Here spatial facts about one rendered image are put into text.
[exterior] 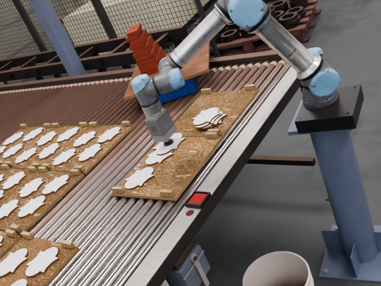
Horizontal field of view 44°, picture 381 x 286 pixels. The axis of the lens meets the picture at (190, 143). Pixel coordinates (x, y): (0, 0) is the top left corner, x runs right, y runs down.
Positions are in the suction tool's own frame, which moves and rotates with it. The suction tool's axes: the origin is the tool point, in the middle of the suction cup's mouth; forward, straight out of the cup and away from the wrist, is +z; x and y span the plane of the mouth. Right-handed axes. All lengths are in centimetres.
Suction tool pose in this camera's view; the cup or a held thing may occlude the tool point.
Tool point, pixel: (169, 145)
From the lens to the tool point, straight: 195.6
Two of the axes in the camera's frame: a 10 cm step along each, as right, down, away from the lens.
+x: 8.0, -0.1, -6.0
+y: -4.8, 5.9, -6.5
